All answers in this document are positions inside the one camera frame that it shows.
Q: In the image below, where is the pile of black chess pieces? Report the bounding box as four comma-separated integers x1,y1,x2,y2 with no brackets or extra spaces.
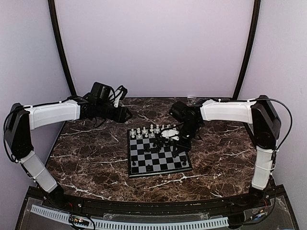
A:
143,138,173,153

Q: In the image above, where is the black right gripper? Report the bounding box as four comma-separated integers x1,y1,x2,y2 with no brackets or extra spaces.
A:
173,121,201,155

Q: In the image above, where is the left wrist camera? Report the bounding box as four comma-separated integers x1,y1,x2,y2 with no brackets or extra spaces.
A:
88,82,128,108

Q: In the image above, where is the white slotted cable duct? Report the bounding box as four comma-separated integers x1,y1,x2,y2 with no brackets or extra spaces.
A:
30,205,229,230

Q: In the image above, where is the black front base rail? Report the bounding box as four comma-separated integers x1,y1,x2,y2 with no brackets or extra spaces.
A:
24,185,288,220

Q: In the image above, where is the right black frame post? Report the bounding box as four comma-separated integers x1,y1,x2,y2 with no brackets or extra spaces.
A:
232,0,261,100

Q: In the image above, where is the black white chessboard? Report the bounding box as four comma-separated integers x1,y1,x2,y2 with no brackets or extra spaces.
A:
127,125,192,178

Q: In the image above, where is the black frame post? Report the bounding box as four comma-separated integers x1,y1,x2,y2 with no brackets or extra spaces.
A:
47,0,77,96
232,0,261,100

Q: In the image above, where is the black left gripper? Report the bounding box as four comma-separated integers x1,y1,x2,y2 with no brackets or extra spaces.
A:
96,102,132,123

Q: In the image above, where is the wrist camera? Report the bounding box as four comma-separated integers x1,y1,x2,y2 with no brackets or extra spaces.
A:
88,82,128,108
159,100,190,142

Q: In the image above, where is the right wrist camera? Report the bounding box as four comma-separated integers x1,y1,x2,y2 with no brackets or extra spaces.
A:
159,100,190,142

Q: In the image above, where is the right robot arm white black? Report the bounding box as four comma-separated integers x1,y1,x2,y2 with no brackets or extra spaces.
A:
169,95,282,208

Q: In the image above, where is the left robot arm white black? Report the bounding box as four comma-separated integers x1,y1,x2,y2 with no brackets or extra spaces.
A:
3,97,132,209

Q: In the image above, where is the white chess piece corner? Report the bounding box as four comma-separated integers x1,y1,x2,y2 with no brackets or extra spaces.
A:
130,129,135,138

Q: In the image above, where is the left black frame post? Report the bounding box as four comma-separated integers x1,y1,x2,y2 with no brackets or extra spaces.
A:
47,0,77,96

